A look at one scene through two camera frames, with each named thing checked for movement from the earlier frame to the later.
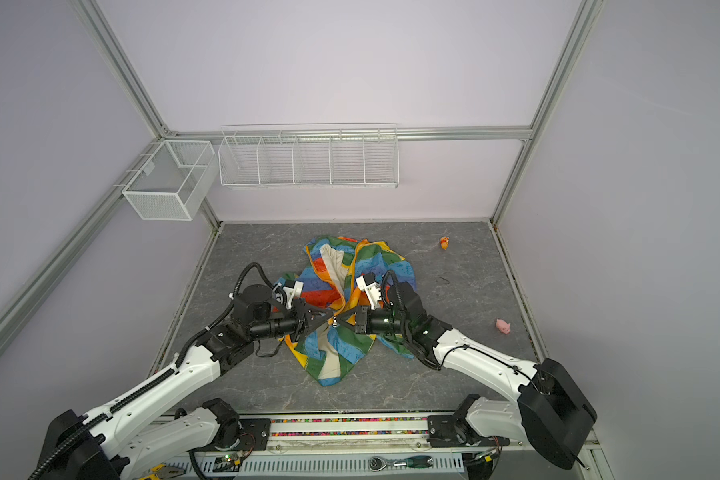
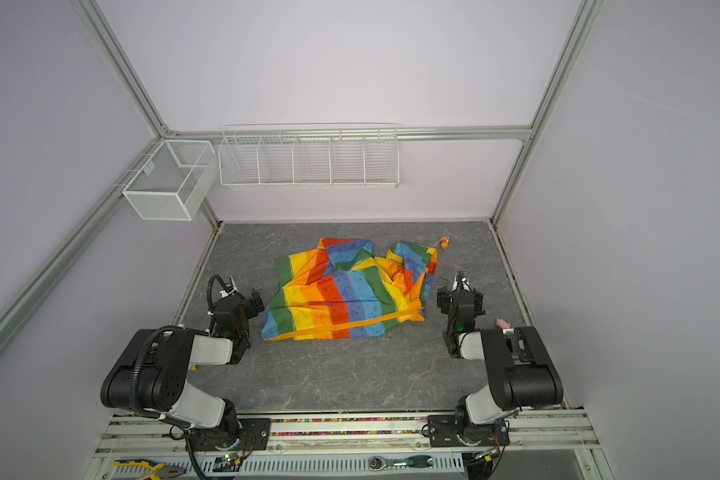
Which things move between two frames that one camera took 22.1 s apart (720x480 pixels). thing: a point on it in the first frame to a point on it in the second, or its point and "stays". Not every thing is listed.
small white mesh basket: (173, 181) stays
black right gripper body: (369, 321) to (446, 299)
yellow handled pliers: (161, 472) stays
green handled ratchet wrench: (418, 461) stays
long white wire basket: (310, 155) stays
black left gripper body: (300, 319) to (251, 308)
